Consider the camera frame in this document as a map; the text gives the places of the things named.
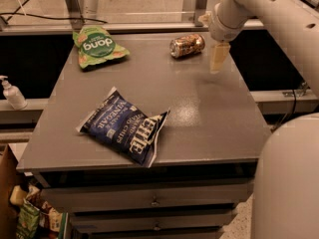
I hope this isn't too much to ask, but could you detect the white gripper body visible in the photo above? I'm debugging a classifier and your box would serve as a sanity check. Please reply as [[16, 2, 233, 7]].
[[208, 3, 246, 43]]

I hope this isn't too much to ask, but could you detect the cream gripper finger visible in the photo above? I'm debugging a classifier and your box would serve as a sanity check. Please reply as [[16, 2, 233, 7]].
[[198, 12, 211, 26], [210, 43, 230, 74]]

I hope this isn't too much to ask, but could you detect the orange soda can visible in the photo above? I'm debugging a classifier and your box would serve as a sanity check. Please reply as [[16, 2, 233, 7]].
[[169, 34, 205, 58]]

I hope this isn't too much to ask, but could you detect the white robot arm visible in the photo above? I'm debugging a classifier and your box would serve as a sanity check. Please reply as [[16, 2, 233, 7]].
[[200, 0, 319, 239]]

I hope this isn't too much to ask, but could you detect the grey drawer cabinet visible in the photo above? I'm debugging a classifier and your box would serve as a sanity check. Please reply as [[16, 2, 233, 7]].
[[18, 34, 270, 239]]

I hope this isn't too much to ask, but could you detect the blue kettle chips bag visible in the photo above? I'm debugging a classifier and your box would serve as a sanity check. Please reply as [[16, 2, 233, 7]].
[[76, 87, 169, 167]]

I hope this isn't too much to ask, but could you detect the white pump bottle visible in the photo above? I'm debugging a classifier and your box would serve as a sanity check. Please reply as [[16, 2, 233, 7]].
[[0, 76, 27, 110]]

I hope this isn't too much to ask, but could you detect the green snack bag in box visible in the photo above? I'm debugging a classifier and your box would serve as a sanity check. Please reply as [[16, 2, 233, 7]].
[[16, 200, 40, 239]]

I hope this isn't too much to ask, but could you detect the brown cardboard box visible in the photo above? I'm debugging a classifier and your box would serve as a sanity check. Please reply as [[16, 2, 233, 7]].
[[0, 144, 23, 239]]

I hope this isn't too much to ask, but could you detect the metal frame rail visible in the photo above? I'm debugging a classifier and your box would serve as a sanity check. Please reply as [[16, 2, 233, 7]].
[[0, 18, 267, 37]]

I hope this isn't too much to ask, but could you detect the black cable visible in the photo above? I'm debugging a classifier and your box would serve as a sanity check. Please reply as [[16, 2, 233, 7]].
[[0, 0, 108, 24]]

